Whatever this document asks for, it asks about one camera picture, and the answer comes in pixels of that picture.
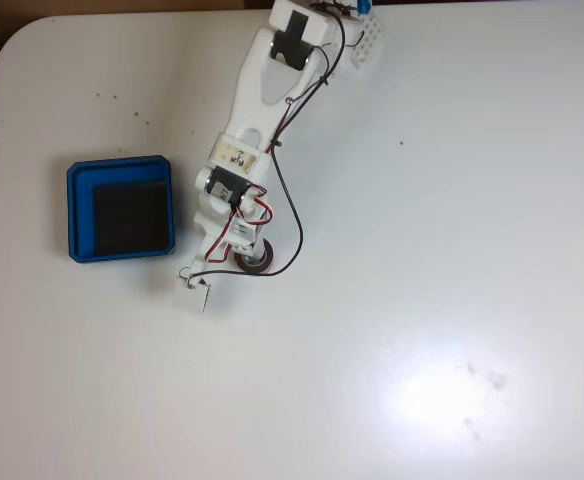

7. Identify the red tape roll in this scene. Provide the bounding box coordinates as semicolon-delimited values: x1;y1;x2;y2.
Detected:
233;239;276;278

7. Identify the blue box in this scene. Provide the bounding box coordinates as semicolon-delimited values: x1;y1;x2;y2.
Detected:
66;154;178;265

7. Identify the black foam pad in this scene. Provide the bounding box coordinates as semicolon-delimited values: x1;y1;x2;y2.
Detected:
93;180;172;253

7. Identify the white perforated plate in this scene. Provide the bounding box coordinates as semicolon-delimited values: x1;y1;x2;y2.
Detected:
347;13;386;72

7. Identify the red and white servo wire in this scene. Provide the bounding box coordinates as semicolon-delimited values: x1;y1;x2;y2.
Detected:
205;183;275;265

